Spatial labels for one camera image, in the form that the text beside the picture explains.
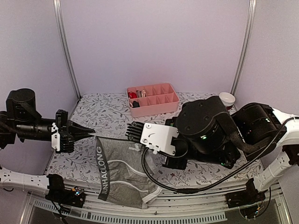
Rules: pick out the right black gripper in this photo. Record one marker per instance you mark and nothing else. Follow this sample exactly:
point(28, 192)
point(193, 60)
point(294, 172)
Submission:
point(174, 163)

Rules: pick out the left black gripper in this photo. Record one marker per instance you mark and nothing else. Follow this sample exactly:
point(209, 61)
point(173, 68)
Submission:
point(75, 131)

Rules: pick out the pink divided organizer box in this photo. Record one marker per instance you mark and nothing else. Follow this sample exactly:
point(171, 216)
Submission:
point(161, 98)

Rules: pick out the grey boxer briefs lettered band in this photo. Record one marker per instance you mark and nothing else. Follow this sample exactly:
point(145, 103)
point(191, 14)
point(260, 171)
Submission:
point(122, 178)

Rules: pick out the grey underwear cream waistband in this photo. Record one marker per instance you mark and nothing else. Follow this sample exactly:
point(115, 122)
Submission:
point(141, 93)

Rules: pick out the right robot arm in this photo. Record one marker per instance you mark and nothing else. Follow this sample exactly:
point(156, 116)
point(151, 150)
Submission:
point(208, 133)

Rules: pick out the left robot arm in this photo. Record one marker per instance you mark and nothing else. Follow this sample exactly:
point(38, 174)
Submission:
point(22, 120)

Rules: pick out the floral table cloth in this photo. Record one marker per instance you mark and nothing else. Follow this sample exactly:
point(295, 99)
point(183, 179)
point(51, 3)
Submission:
point(108, 115)

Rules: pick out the dark rolled cloth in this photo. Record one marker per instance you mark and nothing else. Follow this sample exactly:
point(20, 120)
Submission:
point(135, 104)

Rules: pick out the red rolled cloth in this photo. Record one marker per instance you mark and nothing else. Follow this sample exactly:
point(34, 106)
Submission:
point(132, 95)

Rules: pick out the white small bowl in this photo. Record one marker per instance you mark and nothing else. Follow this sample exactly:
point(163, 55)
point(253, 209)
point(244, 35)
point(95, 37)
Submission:
point(227, 99)

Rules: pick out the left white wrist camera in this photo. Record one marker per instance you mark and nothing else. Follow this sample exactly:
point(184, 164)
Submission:
point(61, 141)

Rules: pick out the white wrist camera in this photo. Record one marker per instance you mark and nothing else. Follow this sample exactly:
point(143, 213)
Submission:
point(154, 136)
point(61, 141)

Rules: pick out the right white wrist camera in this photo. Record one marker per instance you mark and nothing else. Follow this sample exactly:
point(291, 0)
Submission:
point(154, 136)

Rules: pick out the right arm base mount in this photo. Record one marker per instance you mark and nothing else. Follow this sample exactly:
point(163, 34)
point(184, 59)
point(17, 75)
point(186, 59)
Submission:
point(254, 192)

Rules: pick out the left aluminium frame post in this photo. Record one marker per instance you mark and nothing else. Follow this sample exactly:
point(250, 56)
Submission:
point(63, 39)

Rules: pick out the aluminium frame post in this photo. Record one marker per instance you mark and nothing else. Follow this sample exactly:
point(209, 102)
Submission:
point(245, 45)
point(63, 39)

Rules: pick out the right aluminium frame post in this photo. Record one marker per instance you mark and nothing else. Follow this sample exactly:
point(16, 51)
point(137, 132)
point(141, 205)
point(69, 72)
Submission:
point(245, 45)

